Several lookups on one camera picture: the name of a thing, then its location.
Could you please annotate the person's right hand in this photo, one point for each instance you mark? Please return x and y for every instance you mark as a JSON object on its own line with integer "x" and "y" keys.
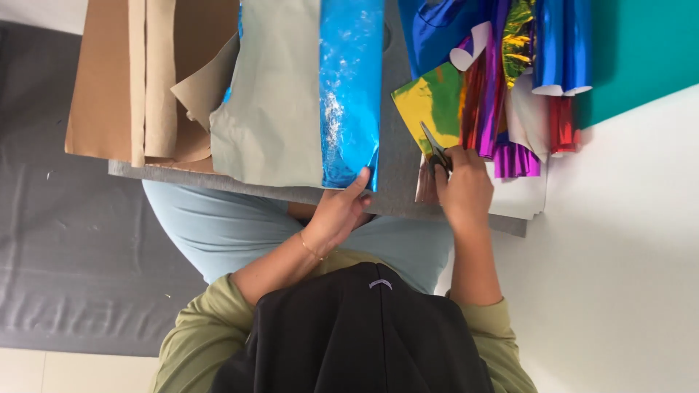
{"x": 467, "y": 191}

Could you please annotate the person's left hand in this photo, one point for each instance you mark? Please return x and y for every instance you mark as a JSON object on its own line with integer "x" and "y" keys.
{"x": 333, "y": 215}

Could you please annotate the person's right fingers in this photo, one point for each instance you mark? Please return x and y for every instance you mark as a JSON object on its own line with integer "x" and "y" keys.
{"x": 457, "y": 157}

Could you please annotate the blue foil sheet grey back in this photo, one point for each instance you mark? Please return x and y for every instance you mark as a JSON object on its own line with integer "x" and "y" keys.
{"x": 284, "y": 93}

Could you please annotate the rose foil sheet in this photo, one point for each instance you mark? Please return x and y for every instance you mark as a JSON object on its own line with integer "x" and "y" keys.
{"x": 425, "y": 185}

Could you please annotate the purple magenta foil sheet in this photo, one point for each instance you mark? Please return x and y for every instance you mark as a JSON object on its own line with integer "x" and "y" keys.
{"x": 491, "y": 109}

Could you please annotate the grey felt board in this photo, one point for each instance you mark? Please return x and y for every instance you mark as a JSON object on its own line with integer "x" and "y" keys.
{"x": 401, "y": 180}

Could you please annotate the yellow green foil sheet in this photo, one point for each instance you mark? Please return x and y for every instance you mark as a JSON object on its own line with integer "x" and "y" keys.
{"x": 431, "y": 101}

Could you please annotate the white paper sheets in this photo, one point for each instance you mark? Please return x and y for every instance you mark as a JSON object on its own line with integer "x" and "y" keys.
{"x": 519, "y": 194}

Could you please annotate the red foil sheet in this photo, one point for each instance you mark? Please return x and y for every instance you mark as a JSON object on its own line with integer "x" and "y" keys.
{"x": 563, "y": 125}

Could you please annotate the dark blue foil sheet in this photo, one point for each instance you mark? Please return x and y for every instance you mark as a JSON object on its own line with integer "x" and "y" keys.
{"x": 442, "y": 33}

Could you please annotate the gold foil sheet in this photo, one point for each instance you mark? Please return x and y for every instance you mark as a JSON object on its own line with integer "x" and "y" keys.
{"x": 517, "y": 43}

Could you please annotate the blue foil roll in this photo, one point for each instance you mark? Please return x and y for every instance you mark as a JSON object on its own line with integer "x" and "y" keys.
{"x": 562, "y": 43}

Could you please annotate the black headscarf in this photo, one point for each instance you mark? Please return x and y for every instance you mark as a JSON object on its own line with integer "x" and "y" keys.
{"x": 355, "y": 338}

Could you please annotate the teal board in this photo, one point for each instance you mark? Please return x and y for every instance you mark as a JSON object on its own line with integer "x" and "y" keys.
{"x": 639, "y": 49}

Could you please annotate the light blue trousers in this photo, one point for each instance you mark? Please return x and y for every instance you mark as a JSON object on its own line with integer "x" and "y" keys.
{"x": 218, "y": 229}

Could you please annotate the brown paper piece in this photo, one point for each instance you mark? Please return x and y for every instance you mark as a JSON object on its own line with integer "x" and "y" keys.
{"x": 210, "y": 82}

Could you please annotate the beige paper strip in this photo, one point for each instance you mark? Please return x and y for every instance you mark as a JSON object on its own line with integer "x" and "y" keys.
{"x": 158, "y": 82}

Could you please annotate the olive green shirt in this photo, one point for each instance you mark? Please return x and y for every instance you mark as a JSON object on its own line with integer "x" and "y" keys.
{"x": 202, "y": 338}

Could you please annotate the brown cardboard sheet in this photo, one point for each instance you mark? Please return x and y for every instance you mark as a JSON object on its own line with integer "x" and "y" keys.
{"x": 101, "y": 82}

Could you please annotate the dark grey floor mat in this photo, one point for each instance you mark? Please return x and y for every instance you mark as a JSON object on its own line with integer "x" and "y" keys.
{"x": 71, "y": 251}

